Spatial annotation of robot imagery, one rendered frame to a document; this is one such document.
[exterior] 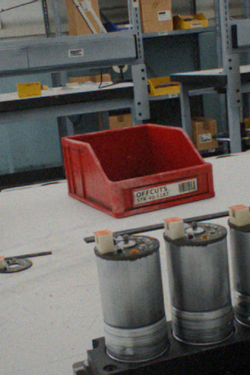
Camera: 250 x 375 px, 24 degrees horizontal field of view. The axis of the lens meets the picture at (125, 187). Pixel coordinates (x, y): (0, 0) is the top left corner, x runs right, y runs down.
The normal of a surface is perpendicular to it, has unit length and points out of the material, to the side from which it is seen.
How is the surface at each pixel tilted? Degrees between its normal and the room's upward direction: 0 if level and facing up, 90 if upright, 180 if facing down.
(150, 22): 89
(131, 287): 90
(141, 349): 90
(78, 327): 0
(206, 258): 90
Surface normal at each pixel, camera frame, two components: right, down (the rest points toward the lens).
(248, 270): -0.57, 0.23
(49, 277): -0.10, -0.97
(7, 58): 0.28, 0.18
